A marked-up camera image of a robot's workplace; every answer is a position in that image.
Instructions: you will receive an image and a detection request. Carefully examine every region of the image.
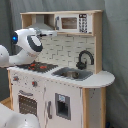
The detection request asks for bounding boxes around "grey toy sink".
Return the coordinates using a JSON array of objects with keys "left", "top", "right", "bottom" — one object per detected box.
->
[{"left": 52, "top": 67, "right": 92, "bottom": 81}]

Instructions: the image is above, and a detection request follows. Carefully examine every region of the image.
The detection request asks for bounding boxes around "red stove knob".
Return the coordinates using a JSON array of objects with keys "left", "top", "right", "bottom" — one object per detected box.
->
[
  {"left": 32, "top": 81, "right": 38, "bottom": 87},
  {"left": 13, "top": 76, "right": 19, "bottom": 81}
]

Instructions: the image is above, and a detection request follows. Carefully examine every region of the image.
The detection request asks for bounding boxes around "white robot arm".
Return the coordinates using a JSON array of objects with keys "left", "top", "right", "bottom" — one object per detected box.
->
[{"left": 0, "top": 28, "right": 57, "bottom": 68}]

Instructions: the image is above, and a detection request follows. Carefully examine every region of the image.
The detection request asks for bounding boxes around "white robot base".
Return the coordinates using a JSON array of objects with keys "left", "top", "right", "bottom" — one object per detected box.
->
[{"left": 0, "top": 103, "right": 41, "bottom": 128}]

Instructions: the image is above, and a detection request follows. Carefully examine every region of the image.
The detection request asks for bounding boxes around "black toy faucet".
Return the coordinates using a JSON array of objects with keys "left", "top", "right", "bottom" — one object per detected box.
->
[{"left": 75, "top": 50, "right": 95, "bottom": 71}]

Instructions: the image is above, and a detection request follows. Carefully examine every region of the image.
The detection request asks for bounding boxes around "toy microwave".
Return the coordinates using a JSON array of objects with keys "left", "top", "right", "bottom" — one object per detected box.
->
[{"left": 55, "top": 14, "right": 93, "bottom": 33}]

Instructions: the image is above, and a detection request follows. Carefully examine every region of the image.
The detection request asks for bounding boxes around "white oven door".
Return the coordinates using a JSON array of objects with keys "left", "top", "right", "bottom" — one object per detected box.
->
[{"left": 12, "top": 87, "right": 44, "bottom": 128}]

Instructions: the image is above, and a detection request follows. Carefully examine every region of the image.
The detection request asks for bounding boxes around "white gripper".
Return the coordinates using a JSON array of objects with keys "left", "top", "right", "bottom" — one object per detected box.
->
[{"left": 36, "top": 29, "right": 57, "bottom": 37}]

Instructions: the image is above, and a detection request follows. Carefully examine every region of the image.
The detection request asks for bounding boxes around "white cabinet door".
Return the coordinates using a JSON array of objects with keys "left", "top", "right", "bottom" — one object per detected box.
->
[{"left": 45, "top": 82, "right": 82, "bottom": 128}]

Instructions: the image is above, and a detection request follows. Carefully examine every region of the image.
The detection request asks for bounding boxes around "wooden toy kitchen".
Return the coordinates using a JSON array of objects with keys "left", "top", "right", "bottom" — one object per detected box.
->
[{"left": 8, "top": 10, "right": 115, "bottom": 128}]

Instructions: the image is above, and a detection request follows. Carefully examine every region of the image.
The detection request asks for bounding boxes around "black toy stovetop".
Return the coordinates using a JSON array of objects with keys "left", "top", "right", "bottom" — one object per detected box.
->
[{"left": 19, "top": 62, "right": 56, "bottom": 73}]

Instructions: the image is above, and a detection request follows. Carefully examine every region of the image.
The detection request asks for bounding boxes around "left red stove knob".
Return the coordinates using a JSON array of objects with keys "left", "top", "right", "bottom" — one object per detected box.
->
[{"left": 13, "top": 76, "right": 19, "bottom": 81}]

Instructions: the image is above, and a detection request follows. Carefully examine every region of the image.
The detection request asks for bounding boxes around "right red stove knob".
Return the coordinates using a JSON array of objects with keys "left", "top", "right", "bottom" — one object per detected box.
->
[{"left": 32, "top": 81, "right": 38, "bottom": 87}]

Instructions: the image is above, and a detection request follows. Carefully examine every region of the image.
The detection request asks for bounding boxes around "grey range hood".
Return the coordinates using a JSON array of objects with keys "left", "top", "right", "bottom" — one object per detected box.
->
[{"left": 29, "top": 14, "right": 54, "bottom": 30}]

